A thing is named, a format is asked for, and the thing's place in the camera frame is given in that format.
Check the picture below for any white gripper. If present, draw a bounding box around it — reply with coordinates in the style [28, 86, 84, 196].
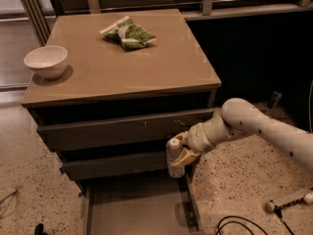
[171, 122, 215, 167]

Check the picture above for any clear plastic water bottle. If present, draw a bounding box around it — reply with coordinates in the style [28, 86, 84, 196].
[166, 138, 185, 178]

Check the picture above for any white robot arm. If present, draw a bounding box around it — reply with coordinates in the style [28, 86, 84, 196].
[170, 98, 313, 172]

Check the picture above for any top grey drawer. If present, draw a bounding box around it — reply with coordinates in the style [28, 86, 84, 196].
[37, 109, 213, 151]

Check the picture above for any middle grey drawer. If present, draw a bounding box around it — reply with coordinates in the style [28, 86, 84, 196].
[61, 146, 203, 181]

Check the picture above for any open bottom grey drawer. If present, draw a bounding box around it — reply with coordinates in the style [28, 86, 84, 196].
[84, 170, 204, 235]

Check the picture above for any grey drawer cabinet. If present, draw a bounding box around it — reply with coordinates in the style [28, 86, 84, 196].
[20, 9, 222, 235]

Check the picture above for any white power strip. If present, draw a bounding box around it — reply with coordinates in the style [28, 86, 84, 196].
[265, 188, 313, 212]

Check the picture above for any green snack bag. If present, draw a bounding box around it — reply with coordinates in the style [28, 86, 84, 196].
[100, 16, 157, 51]

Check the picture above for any white ceramic bowl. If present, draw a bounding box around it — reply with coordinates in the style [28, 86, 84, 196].
[23, 45, 67, 79]

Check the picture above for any black object bottom left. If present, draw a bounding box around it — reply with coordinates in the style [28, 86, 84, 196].
[34, 223, 44, 235]

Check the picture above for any grey rod on floor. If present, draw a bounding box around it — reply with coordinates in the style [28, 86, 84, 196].
[0, 189, 18, 205]

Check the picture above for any black floor cable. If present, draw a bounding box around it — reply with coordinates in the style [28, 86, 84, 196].
[214, 209, 296, 235]

